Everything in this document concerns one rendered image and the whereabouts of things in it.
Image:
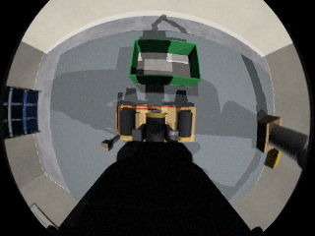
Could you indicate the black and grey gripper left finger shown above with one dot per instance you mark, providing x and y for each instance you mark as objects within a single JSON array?
[{"x": 139, "y": 134}]

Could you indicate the green open-top box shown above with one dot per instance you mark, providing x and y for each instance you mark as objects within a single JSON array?
[{"x": 164, "y": 57}]

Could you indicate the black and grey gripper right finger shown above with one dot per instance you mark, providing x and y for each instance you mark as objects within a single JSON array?
[{"x": 170, "y": 135}]

